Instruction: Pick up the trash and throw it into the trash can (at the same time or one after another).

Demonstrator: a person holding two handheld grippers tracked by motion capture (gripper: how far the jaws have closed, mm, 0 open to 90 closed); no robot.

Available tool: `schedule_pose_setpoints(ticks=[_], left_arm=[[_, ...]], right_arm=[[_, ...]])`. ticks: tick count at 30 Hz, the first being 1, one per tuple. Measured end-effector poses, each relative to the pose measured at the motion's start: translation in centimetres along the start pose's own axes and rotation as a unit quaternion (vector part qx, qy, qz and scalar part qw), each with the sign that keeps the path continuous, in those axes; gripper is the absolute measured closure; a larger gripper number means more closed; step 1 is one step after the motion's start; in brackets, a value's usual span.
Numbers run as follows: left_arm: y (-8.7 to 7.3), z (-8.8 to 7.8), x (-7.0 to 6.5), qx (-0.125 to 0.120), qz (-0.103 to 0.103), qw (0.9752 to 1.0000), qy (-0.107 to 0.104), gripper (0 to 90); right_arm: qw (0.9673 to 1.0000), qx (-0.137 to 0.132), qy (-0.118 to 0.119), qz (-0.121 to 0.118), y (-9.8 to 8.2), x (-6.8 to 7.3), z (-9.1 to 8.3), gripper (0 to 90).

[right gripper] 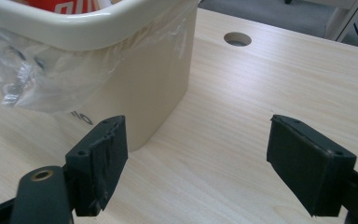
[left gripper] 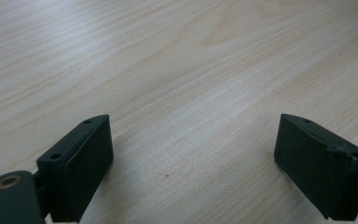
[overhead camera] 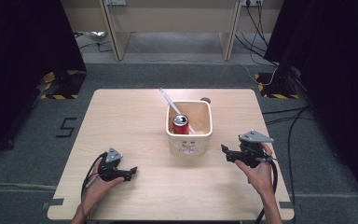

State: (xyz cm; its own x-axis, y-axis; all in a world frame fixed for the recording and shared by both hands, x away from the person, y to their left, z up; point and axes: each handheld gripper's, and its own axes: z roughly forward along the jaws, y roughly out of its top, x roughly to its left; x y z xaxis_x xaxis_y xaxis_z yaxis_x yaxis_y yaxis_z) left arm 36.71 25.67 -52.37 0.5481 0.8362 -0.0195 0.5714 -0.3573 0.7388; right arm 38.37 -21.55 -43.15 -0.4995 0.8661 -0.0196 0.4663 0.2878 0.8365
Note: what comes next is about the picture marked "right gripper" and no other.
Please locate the red snack packet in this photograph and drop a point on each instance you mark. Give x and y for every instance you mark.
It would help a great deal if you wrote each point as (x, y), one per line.
(59, 5)

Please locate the cream plastic waste bin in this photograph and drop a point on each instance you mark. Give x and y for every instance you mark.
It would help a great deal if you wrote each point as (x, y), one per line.
(149, 87)

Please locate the white furniture leg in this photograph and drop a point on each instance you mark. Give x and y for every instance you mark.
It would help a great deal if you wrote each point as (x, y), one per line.
(343, 23)

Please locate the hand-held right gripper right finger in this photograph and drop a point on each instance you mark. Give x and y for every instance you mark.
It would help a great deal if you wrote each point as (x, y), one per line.
(304, 168)

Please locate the clear plastic bin liner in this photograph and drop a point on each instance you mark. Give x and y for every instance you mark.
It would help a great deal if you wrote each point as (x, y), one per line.
(52, 77)

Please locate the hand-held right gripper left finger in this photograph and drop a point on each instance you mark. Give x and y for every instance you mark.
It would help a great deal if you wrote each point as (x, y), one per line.
(101, 161)

